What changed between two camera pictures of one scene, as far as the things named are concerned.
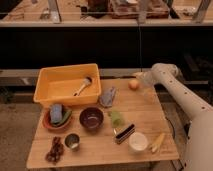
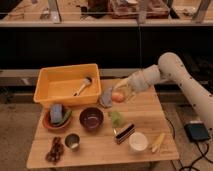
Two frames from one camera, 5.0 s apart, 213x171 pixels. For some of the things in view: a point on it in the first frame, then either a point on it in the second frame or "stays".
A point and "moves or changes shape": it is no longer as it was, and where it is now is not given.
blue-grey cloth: [56, 113] stays
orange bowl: [47, 121] stays
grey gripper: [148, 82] → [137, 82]
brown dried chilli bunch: [56, 150] stays
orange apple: [133, 85] moves or changes shape
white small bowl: [137, 141] stays
